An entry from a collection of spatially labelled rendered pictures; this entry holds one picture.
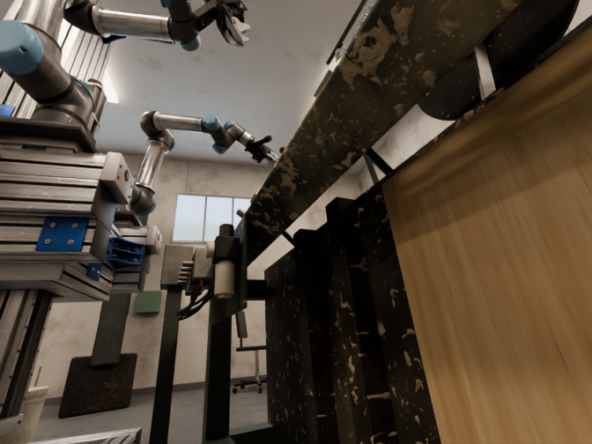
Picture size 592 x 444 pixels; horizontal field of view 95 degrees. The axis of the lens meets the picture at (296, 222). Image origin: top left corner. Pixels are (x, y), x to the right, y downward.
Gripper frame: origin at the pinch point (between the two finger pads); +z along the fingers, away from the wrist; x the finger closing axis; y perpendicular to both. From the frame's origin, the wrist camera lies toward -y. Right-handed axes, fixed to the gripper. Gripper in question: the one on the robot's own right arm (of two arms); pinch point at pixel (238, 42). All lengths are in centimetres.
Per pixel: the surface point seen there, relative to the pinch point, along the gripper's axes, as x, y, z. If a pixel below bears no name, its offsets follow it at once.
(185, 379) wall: 415, -95, 84
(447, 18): -41, -9, 57
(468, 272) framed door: -20, -4, 82
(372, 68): -34, -11, 53
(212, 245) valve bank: 14, -31, 50
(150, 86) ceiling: 253, 23, -279
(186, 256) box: 73, -36, 31
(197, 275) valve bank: 27, -37, 52
